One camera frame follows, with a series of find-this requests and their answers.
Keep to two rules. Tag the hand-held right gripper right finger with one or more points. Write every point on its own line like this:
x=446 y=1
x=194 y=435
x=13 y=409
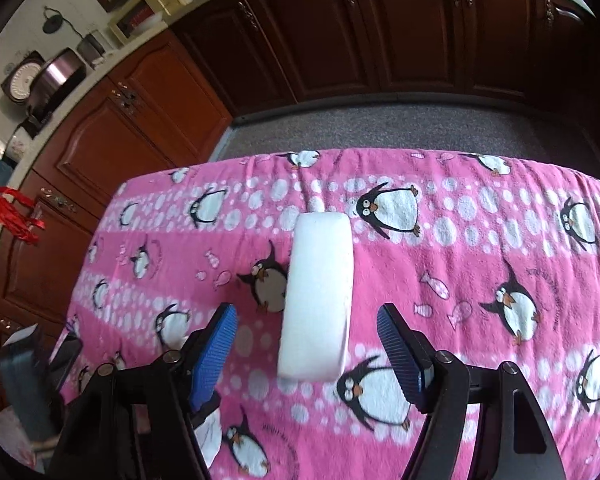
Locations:
x=400 y=355

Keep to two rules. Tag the silver metal container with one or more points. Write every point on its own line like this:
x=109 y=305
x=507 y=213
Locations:
x=91 y=47

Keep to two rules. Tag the red tassel ornament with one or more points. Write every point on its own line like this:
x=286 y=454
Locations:
x=10 y=215

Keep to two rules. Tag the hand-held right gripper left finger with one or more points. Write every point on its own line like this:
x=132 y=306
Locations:
x=215 y=355

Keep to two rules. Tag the floral printed container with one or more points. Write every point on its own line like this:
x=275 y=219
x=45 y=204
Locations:
x=20 y=142

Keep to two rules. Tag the brown wooden kitchen cabinets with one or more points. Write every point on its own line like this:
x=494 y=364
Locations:
x=380 y=35

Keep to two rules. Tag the silver cooking pot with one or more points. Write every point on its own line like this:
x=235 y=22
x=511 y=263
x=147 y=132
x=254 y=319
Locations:
x=60 y=75

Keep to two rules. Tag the white foam block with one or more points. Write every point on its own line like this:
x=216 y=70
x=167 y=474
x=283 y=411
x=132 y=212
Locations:
x=320 y=300

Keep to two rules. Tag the cream microwave oven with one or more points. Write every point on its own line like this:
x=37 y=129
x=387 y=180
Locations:
x=135 y=22

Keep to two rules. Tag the white crumpled tissue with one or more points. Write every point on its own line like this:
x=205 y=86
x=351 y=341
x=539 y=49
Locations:
x=210 y=435

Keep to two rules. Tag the black hanging ladle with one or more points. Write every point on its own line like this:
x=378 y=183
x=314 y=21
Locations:
x=52 y=22

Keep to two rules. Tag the pink penguin blanket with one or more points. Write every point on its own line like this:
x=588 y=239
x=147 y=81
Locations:
x=455 y=270

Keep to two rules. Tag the round dial kitchen scale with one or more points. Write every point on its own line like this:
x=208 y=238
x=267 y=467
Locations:
x=20 y=80

